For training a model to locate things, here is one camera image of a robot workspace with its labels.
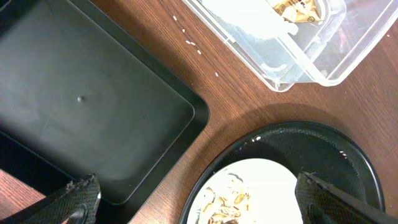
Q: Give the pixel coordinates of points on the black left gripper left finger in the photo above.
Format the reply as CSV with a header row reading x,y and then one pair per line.
x,y
76,203

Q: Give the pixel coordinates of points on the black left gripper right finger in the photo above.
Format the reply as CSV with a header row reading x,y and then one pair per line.
x,y
320,202

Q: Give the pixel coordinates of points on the grey plate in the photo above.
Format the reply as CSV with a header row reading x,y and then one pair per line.
x,y
272,189

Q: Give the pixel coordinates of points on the white tissue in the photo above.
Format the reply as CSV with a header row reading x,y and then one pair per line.
x,y
255,17

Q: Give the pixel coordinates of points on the gold coffee sachet wrapper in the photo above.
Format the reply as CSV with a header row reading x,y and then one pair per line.
x,y
298,11

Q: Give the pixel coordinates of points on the clear plastic waste container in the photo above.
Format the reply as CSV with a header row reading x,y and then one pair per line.
x,y
324,52

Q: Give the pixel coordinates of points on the round black serving tray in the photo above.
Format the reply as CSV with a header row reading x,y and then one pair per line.
x,y
303,146

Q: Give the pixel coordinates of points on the black rectangular bin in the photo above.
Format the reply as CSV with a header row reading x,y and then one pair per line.
x,y
80,96

